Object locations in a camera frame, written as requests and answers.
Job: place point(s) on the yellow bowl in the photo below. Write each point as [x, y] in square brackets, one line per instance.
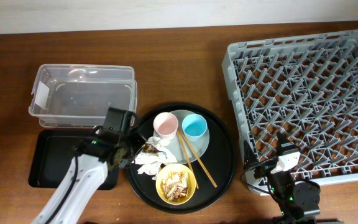
[177, 168]

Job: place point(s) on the round black tray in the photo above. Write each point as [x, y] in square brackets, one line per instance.
[219, 159]

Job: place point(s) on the black rectangular tray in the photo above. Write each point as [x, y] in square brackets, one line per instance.
[52, 157]

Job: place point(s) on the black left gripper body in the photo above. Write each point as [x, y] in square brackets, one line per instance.
[133, 141]

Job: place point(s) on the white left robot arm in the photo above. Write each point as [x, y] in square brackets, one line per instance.
[74, 192]

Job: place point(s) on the clear plastic bin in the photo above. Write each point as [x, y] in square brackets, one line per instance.
[79, 95]

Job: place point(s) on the food scraps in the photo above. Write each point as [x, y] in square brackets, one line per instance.
[175, 186]

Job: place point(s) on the pink cup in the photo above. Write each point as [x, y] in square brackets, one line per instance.
[165, 125]

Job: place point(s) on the grey dishwasher rack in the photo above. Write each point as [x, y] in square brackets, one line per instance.
[305, 87]

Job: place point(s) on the white napkin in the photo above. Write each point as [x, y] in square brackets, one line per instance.
[153, 154]

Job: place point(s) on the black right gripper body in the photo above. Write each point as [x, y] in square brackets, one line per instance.
[279, 182]

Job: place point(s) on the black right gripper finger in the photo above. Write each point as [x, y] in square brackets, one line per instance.
[284, 145]
[249, 156]

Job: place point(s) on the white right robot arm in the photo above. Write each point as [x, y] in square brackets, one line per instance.
[298, 200]

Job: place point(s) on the blue cup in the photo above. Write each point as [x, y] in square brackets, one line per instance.
[194, 126]

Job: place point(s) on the wooden chopstick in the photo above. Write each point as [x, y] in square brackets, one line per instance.
[198, 159]
[184, 144]

